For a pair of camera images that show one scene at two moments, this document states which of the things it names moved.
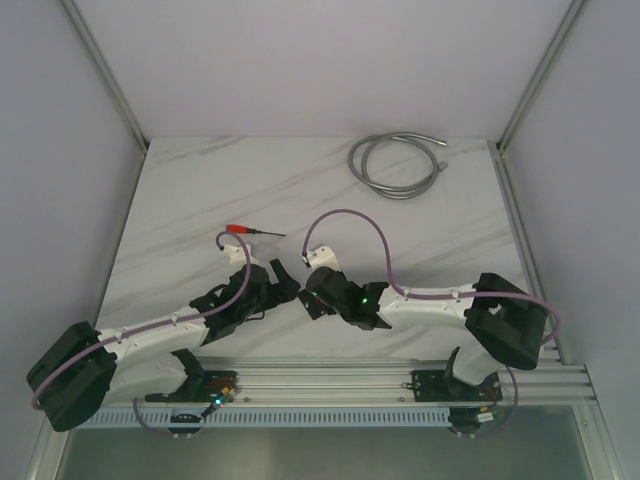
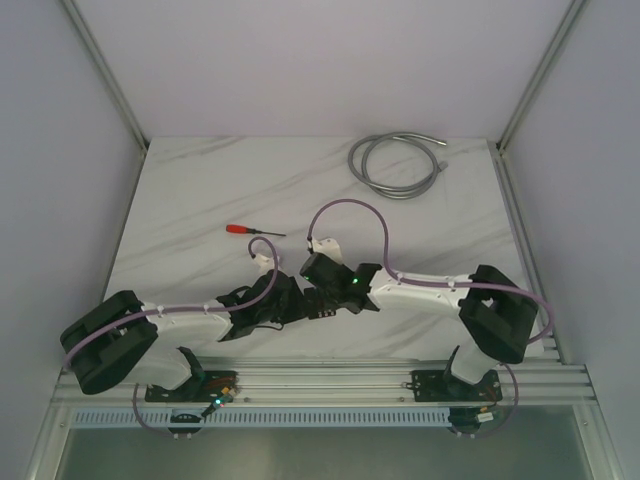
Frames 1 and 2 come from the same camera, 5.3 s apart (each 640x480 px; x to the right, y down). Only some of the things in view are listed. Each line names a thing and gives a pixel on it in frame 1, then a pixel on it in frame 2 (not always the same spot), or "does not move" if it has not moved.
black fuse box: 314,305 does not move
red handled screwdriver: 231,228 does not move
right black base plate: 437,386 does not move
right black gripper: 341,273 to 329,305
